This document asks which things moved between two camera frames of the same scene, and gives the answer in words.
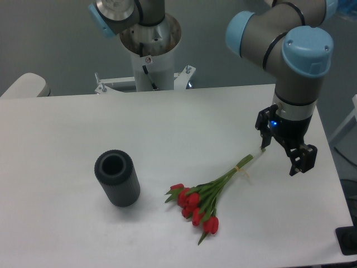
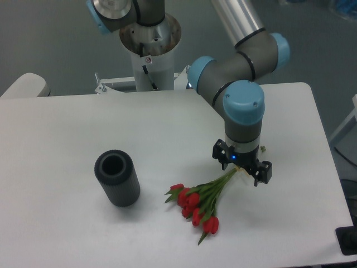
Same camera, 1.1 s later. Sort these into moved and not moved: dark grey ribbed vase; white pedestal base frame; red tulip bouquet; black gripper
Moved: black gripper
Not moved: dark grey ribbed vase; red tulip bouquet; white pedestal base frame
